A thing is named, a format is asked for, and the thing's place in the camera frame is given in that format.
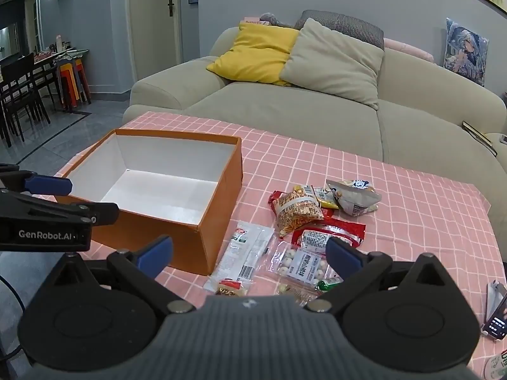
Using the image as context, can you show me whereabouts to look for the orange cardboard box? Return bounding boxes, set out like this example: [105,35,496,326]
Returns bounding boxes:
[53,128,243,277]

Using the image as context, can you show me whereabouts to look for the printed figure cushion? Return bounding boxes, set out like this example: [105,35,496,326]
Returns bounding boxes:
[444,18,490,87]

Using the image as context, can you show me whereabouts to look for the small red snack packet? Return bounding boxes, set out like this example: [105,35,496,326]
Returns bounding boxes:
[269,190,286,215]

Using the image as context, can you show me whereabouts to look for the stack of plastic stools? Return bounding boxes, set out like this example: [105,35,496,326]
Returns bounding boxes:
[55,59,93,112]

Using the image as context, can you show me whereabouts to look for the white green packet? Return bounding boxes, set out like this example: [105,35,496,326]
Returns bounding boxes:
[485,350,507,380]

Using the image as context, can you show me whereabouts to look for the black dining chair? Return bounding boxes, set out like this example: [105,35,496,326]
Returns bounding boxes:
[0,53,51,148]

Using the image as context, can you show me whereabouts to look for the clear white ball candy packet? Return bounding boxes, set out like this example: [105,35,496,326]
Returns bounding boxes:
[266,239,343,286]

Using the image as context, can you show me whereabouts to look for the pink checked tablecloth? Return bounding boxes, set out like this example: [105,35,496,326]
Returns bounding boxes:
[53,111,507,380]

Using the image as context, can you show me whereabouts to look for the red stick snack packet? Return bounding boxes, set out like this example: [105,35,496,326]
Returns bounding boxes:
[214,279,249,297]

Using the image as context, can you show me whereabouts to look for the smartphone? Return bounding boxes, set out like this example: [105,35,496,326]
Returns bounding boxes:
[480,297,507,341]

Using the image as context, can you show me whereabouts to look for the yellow snack packet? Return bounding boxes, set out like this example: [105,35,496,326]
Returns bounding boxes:
[311,185,340,210]

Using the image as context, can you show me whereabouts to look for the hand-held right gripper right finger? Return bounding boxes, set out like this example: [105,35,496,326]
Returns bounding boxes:
[306,237,456,313]

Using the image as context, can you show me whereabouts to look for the peanut print snack packet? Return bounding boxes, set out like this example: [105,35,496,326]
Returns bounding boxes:
[273,185,325,238]

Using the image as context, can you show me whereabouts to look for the dark book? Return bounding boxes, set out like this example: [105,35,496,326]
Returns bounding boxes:
[462,121,498,156]

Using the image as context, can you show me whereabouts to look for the red packet with white label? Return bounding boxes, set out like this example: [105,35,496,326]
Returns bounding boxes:
[292,218,367,255]

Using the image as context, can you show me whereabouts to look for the clear cookie packet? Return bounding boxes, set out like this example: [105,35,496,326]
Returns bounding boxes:
[276,281,318,306]

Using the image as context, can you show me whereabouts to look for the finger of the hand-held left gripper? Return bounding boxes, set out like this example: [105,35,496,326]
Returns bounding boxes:
[0,162,74,197]
[0,189,120,226]

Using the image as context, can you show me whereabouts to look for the grey stuffed toy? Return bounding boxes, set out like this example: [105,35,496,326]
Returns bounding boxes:
[259,13,296,28]

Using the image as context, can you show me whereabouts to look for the dining table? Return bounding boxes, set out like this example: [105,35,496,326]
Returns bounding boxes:
[0,47,90,73]

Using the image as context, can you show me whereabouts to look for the pink blanket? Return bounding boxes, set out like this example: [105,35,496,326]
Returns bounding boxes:
[383,37,436,65]

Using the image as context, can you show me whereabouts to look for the grey houndstooth pillow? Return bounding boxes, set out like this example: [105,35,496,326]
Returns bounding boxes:
[295,10,385,50]

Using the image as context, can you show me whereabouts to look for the beige sofa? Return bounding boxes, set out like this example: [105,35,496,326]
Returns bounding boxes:
[122,10,507,222]

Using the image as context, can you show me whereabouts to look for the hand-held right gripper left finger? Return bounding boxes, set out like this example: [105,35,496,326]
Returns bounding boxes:
[51,235,196,313]

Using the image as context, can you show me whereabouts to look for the white long snack packet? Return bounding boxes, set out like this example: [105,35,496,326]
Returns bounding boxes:
[203,222,275,297]

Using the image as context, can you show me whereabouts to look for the white grey snack packet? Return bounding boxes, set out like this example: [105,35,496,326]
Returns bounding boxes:
[325,179,383,218]

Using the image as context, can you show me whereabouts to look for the beige pillow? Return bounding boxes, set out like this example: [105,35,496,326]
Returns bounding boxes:
[279,18,386,111]

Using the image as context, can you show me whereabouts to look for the white door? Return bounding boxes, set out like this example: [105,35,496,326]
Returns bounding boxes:
[129,0,183,84]

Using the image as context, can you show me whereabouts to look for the yellow pillow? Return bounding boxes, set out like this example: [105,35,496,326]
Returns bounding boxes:
[206,22,300,87]

